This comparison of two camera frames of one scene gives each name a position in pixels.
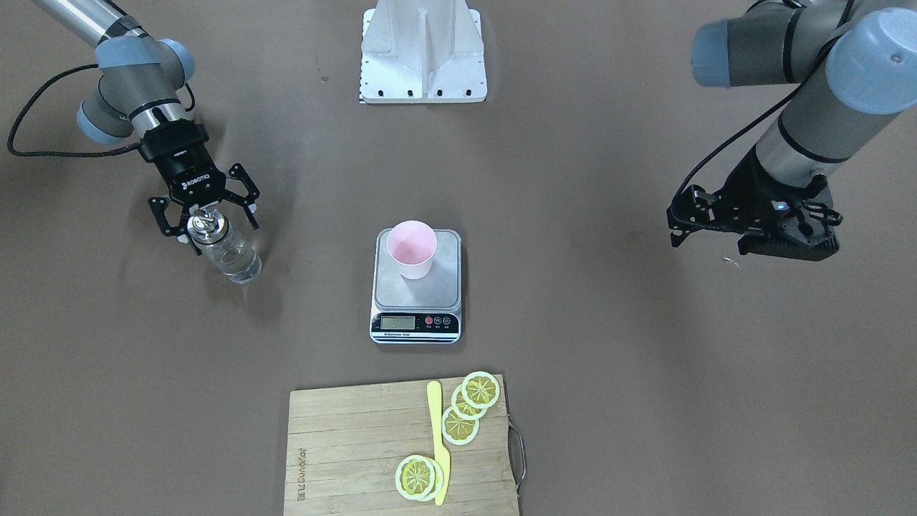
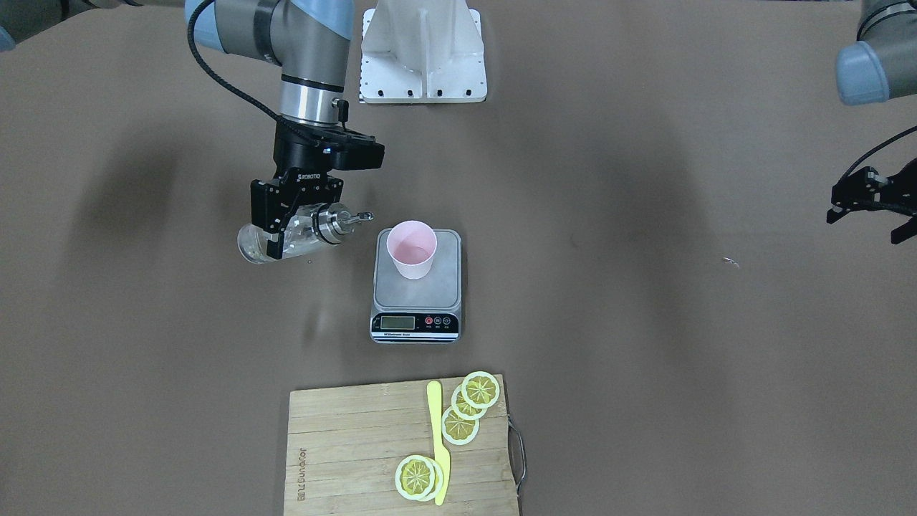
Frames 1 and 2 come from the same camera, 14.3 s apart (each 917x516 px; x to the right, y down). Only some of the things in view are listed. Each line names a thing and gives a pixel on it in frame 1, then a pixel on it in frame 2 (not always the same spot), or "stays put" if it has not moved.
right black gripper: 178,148 to 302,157
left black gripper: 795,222 to 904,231
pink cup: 412,244 stays put
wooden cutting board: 344,446 stays put
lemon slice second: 463,408 stays put
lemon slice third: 457,429 stays put
